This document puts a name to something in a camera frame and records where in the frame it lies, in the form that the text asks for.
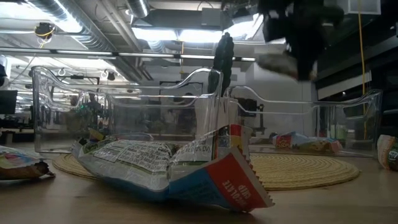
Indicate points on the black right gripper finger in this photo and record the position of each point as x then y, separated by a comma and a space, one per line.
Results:
308, 62

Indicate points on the red white blue snack bag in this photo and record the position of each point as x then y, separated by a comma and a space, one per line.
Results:
149, 161

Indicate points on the ceiling light panel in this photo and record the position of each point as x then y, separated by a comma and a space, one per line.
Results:
242, 29
177, 35

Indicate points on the white ceiling unit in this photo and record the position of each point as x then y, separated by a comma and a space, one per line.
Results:
363, 6

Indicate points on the black box on stand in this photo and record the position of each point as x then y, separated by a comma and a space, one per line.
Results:
248, 107

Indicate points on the grey ceiling box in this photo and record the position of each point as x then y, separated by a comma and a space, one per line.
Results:
216, 17

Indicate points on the round woven yellow placemat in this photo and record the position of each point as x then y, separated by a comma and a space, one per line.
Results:
295, 171

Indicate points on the black ceiling device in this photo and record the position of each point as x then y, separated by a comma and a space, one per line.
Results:
45, 30

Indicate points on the black monitor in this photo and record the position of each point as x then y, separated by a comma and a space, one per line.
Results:
7, 102

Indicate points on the narrow silver ventilation duct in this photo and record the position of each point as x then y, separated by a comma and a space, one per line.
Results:
138, 7

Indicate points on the long horizontal light rail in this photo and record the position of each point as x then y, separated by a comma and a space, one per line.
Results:
124, 54

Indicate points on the wide silver ventilation duct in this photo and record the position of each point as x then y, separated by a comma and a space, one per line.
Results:
77, 21

